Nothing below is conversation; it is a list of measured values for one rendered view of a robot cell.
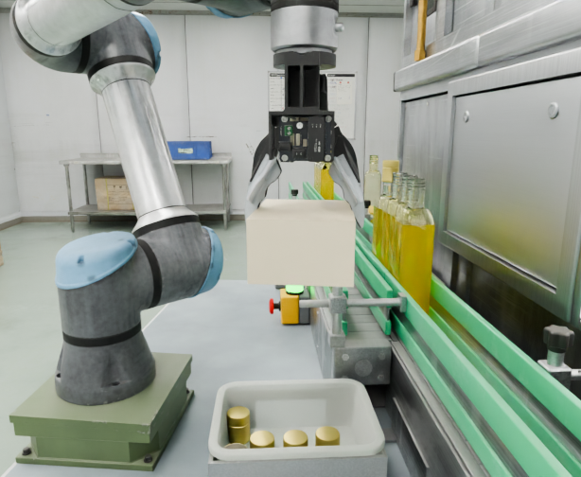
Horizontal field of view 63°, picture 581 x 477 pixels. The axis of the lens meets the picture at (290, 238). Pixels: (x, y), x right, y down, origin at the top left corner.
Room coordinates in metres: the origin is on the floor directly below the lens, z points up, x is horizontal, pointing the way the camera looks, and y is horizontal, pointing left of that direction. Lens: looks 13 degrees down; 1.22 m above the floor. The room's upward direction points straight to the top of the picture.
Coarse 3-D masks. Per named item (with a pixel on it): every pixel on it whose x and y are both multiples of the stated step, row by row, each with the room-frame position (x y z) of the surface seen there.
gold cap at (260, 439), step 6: (258, 432) 0.59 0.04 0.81; (264, 432) 0.59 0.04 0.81; (252, 438) 0.57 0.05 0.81; (258, 438) 0.57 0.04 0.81; (264, 438) 0.57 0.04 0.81; (270, 438) 0.57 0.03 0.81; (252, 444) 0.56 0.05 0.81; (258, 444) 0.56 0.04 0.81; (264, 444) 0.56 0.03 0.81; (270, 444) 0.56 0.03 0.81
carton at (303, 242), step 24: (264, 216) 0.54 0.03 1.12; (288, 216) 0.54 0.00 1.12; (312, 216) 0.54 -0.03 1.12; (336, 216) 0.54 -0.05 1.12; (264, 240) 0.52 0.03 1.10; (288, 240) 0.52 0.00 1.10; (312, 240) 0.51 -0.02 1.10; (336, 240) 0.51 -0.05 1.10; (264, 264) 0.52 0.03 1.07; (288, 264) 0.52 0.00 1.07; (312, 264) 0.51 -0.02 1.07; (336, 264) 0.51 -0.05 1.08
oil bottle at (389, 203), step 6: (390, 198) 0.94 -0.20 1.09; (396, 198) 0.92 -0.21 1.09; (384, 204) 0.94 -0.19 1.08; (390, 204) 0.91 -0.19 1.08; (384, 210) 0.93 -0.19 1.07; (390, 210) 0.91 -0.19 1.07; (384, 216) 0.93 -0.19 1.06; (384, 222) 0.92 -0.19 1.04; (384, 228) 0.92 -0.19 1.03; (384, 234) 0.92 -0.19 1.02; (384, 240) 0.92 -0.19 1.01; (384, 246) 0.92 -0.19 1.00; (384, 252) 0.91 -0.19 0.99; (384, 258) 0.91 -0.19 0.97; (384, 264) 0.91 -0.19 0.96
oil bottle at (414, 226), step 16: (416, 208) 0.80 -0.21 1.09; (400, 224) 0.80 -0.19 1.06; (416, 224) 0.79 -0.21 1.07; (432, 224) 0.79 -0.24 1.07; (400, 240) 0.80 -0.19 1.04; (416, 240) 0.79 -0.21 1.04; (432, 240) 0.79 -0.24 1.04; (400, 256) 0.79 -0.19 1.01; (416, 256) 0.79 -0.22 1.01; (400, 272) 0.79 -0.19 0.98; (416, 272) 0.79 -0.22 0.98; (416, 288) 0.79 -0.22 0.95
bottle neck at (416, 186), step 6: (414, 180) 0.80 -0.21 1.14; (420, 180) 0.80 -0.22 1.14; (408, 186) 0.82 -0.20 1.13; (414, 186) 0.80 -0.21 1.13; (420, 186) 0.80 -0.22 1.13; (408, 192) 0.82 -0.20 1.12; (414, 192) 0.80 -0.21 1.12; (420, 192) 0.80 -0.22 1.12; (408, 198) 0.81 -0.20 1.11; (414, 198) 0.80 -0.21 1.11; (420, 198) 0.80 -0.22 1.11; (408, 204) 0.81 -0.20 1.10; (414, 204) 0.80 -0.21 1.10; (420, 204) 0.80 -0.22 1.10
